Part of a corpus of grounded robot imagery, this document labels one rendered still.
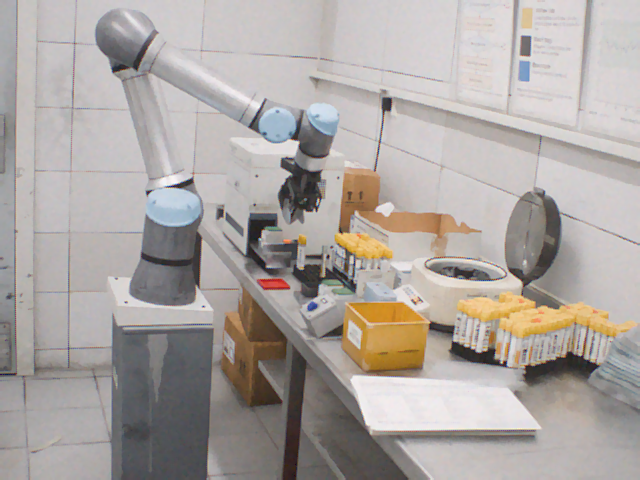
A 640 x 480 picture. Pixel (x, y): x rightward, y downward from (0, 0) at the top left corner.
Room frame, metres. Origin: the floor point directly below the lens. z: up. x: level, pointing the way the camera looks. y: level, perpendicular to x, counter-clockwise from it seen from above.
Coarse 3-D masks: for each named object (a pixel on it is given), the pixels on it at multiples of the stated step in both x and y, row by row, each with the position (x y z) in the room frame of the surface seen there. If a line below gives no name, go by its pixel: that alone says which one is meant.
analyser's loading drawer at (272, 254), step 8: (256, 248) 2.29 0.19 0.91; (264, 248) 2.23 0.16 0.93; (272, 248) 2.24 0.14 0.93; (280, 248) 2.25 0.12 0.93; (264, 256) 2.22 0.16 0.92; (272, 256) 2.19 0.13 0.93; (280, 256) 2.19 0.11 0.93; (288, 256) 2.20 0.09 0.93; (272, 264) 2.19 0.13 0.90; (280, 264) 2.19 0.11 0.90; (288, 264) 2.20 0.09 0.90
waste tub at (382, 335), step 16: (352, 304) 1.70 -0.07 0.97; (368, 304) 1.71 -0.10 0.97; (384, 304) 1.72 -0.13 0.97; (400, 304) 1.73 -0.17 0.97; (352, 320) 1.65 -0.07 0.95; (368, 320) 1.71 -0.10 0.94; (384, 320) 1.72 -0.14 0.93; (400, 320) 1.73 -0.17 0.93; (416, 320) 1.67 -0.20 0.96; (352, 336) 1.64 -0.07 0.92; (368, 336) 1.57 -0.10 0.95; (384, 336) 1.58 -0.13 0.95; (400, 336) 1.60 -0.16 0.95; (416, 336) 1.61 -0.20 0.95; (352, 352) 1.63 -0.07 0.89; (368, 352) 1.57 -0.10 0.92; (384, 352) 1.59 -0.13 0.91; (400, 352) 1.60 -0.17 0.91; (416, 352) 1.61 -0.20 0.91; (368, 368) 1.58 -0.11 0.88; (384, 368) 1.59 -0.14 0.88; (400, 368) 1.60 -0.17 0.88; (416, 368) 1.61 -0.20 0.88
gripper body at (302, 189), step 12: (300, 168) 2.00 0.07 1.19; (288, 180) 2.06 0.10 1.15; (300, 180) 2.04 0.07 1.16; (312, 180) 1.99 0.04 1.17; (288, 192) 2.07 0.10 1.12; (300, 192) 2.02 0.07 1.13; (312, 192) 2.03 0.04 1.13; (288, 204) 2.04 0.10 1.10; (300, 204) 2.05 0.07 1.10; (312, 204) 2.04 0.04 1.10
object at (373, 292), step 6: (366, 288) 1.85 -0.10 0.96; (372, 288) 1.81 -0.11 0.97; (378, 288) 1.82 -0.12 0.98; (384, 288) 1.82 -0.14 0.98; (366, 294) 1.85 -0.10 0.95; (372, 294) 1.81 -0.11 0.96; (378, 294) 1.77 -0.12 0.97; (384, 294) 1.78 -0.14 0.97; (390, 294) 1.78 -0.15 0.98; (366, 300) 1.84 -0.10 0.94; (372, 300) 1.80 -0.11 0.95; (378, 300) 1.77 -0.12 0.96; (384, 300) 1.77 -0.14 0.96; (390, 300) 1.77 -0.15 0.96; (396, 300) 1.77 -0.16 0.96
